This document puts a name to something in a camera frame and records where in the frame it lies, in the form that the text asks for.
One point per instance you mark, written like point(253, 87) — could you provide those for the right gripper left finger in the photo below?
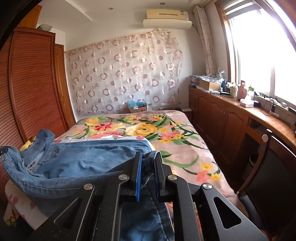
point(94, 212)

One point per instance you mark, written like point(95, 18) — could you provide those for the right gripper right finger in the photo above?
point(201, 212)

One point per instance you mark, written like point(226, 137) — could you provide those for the blue denim jeans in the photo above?
point(146, 219)

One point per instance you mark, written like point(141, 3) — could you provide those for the floral pink bed blanket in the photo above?
point(168, 131)

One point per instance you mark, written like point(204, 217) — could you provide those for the dark wooden chair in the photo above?
point(268, 193)

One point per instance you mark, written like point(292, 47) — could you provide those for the long wooden cabinet counter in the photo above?
point(234, 133)

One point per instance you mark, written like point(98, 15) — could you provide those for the yellow Pikachu plush toy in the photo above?
point(27, 144)

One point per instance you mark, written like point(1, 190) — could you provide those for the white tissue box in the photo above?
point(247, 103)

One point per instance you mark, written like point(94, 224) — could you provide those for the cardboard box on counter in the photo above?
point(208, 85)

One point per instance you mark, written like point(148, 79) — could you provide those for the pink bottle on counter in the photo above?
point(242, 91)

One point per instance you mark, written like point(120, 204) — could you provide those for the white mug on counter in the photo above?
point(233, 91)

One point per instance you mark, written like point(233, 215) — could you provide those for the pink circle pattern curtain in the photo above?
point(109, 75)

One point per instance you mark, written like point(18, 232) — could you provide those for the window side drape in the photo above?
point(206, 38)

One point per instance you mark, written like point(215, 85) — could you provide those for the window with wooden frame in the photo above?
point(260, 45)

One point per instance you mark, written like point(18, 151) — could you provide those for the wall air conditioner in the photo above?
point(167, 19)

